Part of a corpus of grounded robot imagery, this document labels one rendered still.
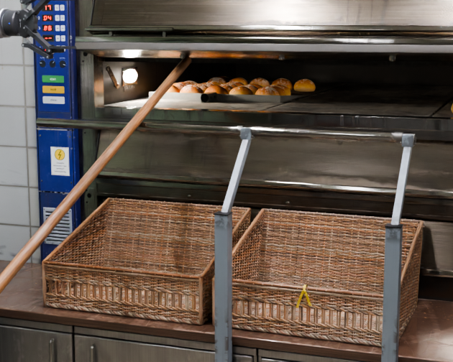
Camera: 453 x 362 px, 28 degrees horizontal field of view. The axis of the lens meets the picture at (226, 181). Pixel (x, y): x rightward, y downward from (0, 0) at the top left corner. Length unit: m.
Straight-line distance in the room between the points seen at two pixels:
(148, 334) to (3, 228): 1.03
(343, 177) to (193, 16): 0.75
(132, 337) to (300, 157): 0.83
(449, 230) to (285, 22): 0.87
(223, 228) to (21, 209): 1.20
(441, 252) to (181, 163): 0.94
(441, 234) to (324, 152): 0.47
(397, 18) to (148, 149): 0.99
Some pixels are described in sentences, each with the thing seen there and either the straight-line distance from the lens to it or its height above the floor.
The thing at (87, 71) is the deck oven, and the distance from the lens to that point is 3.32.
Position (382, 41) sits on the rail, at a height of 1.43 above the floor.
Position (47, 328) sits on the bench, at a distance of 2.94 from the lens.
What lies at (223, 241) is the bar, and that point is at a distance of 2.54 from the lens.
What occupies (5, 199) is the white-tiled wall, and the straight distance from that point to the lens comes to 3.57.
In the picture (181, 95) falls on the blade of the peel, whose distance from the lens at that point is 3.59.
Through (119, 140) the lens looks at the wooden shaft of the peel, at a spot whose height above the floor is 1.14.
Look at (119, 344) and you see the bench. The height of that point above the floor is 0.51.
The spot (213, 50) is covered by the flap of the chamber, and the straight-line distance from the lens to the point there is 2.96.
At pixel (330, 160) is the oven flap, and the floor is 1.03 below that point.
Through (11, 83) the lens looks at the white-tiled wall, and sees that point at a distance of 3.49.
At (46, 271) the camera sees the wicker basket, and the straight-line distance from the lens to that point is 2.95.
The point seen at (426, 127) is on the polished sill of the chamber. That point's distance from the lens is 2.97.
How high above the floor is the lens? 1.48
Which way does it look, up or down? 10 degrees down
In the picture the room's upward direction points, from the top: straight up
